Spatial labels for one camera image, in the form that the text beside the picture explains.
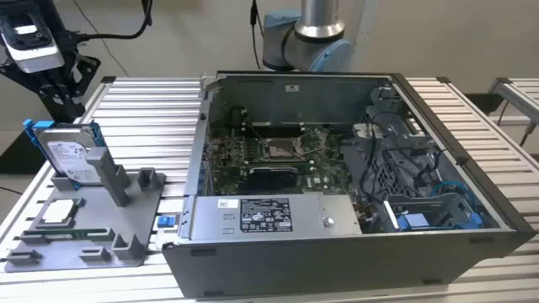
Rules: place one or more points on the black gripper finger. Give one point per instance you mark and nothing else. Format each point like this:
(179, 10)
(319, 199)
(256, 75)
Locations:
(85, 72)
(44, 88)

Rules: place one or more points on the hard disk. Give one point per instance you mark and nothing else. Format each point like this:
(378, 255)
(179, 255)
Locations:
(67, 151)

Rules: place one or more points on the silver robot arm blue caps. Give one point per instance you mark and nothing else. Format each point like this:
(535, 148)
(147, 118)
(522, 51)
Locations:
(311, 28)

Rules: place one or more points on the grey disk bay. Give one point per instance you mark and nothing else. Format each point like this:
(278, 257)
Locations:
(420, 202)

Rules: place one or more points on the silver CPU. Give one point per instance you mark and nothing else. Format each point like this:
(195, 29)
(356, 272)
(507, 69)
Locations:
(59, 211)

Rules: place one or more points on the grey plastic parts rack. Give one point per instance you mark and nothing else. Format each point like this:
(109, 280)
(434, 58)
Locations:
(96, 221)

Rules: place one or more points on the thin metal locking lever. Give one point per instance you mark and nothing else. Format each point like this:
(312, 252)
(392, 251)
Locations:
(256, 131)

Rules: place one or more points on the green RAM stick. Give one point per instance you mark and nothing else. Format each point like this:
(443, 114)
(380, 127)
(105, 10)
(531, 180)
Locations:
(63, 233)

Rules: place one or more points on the black RAM slot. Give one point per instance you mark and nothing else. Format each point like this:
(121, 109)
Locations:
(274, 124)
(275, 129)

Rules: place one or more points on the blue plastic latch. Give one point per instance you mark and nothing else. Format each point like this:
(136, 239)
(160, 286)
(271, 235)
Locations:
(166, 221)

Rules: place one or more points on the CPU socket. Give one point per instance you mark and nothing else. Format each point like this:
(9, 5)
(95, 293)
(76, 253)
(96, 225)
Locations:
(280, 150)

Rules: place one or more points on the expansion slot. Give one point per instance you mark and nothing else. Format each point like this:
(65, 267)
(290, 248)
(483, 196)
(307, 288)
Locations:
(278, 163)

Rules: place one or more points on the black graphics card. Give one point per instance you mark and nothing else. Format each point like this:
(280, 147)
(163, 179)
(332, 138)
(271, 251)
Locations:
(271, 180)

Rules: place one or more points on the silver power supply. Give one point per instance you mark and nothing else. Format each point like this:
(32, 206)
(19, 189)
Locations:
(274, 217)

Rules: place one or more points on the green motherboard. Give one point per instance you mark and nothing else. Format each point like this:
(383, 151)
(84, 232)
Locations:
(328, 170)

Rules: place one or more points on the grey metal drive cage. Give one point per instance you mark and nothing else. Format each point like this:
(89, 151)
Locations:
(391, 170)

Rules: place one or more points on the open black PC case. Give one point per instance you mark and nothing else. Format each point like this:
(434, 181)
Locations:
(315, 271)

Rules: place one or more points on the metal slat side table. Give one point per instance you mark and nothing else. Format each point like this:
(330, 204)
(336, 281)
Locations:
(522, 91)

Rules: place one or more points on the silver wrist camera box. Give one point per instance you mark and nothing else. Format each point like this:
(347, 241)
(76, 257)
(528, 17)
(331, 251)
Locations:
(35, 60)

